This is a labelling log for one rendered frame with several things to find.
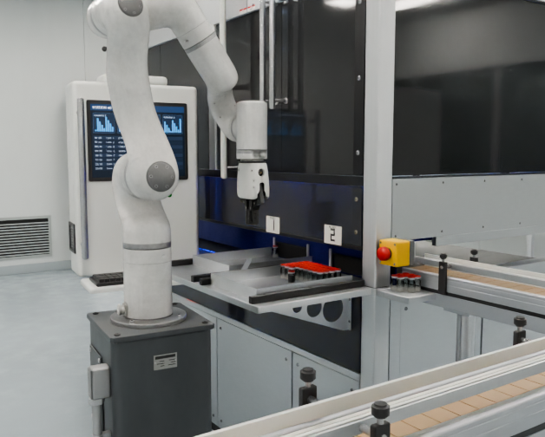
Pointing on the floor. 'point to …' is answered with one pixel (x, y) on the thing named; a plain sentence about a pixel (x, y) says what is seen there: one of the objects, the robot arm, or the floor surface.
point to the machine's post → (377, 186)
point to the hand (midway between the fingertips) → (252, 217)
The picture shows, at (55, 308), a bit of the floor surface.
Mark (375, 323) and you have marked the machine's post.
